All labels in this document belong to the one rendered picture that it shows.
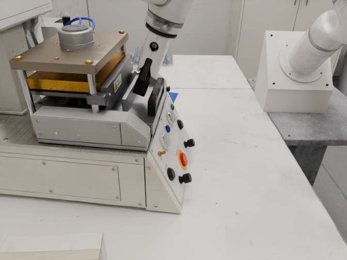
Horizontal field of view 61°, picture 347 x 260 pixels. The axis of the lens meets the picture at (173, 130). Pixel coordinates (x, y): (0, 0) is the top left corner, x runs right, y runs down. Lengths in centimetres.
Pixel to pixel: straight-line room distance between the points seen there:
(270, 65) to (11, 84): 90
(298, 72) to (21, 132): 98
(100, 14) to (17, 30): 242
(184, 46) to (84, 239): 281
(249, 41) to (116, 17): 133
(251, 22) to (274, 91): 170
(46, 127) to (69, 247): 26
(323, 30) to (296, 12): 193
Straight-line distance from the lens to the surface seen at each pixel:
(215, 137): 103
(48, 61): 66
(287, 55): 127
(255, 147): 102
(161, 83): 78
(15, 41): 84
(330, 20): 108
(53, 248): 62
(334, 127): 125
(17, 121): 84
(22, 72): 70
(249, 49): 292
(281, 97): 124
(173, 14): 65
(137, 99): 78
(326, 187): 219
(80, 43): 73
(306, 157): 146
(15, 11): 80
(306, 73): 127
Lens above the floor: 131
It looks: 32 degrees down
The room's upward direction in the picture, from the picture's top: 1 degrees clockwise
